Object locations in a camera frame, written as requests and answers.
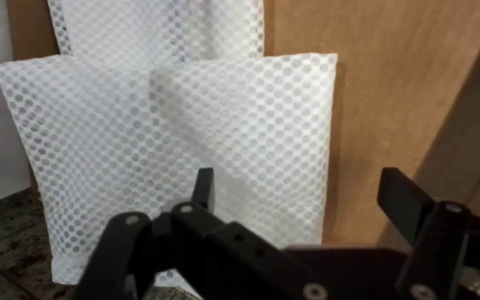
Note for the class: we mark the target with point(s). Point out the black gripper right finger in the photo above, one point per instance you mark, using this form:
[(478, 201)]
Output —
[(450, 251)]

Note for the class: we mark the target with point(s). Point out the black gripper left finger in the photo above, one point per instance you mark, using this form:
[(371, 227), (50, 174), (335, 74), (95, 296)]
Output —
[(206, 261)]

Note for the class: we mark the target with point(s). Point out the white mesh towel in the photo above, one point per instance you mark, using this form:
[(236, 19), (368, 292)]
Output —
[(140, 27), (250, 139)]

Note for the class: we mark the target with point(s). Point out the flat cardboard tray box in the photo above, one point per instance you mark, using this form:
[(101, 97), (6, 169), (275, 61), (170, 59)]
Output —
[(390, 84)]

